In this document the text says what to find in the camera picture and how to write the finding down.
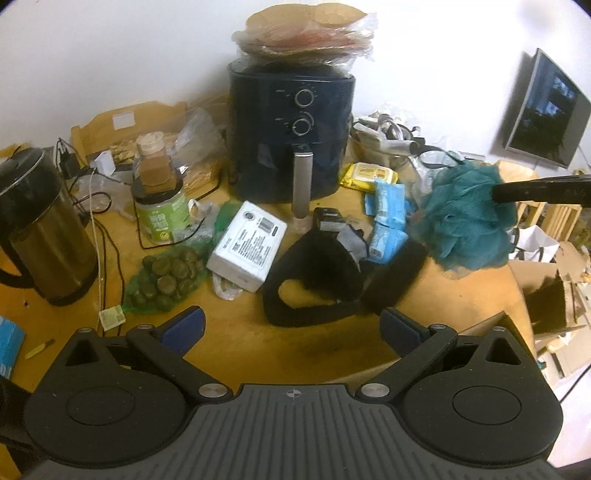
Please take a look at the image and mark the teal bath loofah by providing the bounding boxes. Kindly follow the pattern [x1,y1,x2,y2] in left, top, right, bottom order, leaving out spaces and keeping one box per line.
[409,163,517,272]

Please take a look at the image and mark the white tissue pack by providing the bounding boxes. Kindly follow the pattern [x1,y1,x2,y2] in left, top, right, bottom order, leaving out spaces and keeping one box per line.
[206,201,287,293]

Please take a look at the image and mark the white knit sock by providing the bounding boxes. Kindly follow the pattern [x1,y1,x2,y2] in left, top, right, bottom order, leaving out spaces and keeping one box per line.
[337,224,369,264]

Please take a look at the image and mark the wooden chair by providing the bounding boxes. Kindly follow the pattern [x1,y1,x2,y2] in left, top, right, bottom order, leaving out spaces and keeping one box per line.
[495,159,583,241]

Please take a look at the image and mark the open cardboard box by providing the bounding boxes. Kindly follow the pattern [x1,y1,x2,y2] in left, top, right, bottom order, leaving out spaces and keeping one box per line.
[341,310,539,393]

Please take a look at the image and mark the green net bag of fruit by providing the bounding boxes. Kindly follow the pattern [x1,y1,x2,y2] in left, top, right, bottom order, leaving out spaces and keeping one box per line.
[123,242,211,314]

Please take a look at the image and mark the green label jar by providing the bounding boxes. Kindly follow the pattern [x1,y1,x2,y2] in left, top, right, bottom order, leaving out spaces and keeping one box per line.
[131,176,190,244]

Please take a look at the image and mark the blue snack packets pile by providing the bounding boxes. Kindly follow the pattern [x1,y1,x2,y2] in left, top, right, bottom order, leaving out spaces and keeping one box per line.
[366,180,408,265]

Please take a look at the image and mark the small black white box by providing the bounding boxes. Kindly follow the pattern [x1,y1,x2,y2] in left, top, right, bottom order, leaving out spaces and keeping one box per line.
[312,207,346,233]

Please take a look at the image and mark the steel electric kettle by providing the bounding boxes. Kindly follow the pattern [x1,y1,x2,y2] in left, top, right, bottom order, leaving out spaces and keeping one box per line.
[1,148,98,306]

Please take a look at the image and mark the brown spice jar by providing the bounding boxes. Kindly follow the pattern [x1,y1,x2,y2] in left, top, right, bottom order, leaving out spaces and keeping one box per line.
[136,131,176,194]

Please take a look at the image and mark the yellow wet wipes pack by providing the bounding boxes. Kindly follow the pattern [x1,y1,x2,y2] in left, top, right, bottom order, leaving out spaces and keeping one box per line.
[339,162,399,193]

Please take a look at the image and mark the basket of tools and tape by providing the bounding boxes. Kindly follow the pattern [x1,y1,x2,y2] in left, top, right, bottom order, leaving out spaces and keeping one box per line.
[349,111,426,167]

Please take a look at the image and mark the dark blue air fryer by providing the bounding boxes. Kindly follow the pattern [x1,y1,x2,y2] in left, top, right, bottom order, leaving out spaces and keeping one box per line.
[225,59,356,204]

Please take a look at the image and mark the paper liners in plastic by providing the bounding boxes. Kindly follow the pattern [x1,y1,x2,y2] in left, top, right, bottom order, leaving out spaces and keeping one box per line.
[231,3,373,62]

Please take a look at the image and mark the wall mounted television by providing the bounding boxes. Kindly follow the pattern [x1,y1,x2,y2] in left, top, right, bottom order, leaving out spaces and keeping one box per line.
[503,49,590,168]

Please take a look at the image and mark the black charging cable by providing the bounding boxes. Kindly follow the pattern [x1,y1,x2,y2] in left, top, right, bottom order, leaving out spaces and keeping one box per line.
[55,138,129,333]

